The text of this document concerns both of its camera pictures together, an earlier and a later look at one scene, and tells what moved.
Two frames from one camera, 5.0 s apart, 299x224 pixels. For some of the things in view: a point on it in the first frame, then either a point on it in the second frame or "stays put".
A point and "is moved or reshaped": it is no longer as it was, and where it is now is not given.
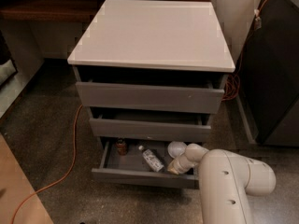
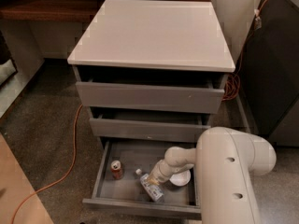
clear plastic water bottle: (152, 160) → (154, 189)
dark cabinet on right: (267, 79) stays put
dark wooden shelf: (67, 6) stays put
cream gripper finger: (173, 170) → (152, 181)
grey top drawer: (160, 92) stays put
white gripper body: (181, 165) → (156, 174)
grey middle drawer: (150, 124) stays put
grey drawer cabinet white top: (152, 71) stays put
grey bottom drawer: (141, 161) is moved or reshaped
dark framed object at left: (7, 66) stays put
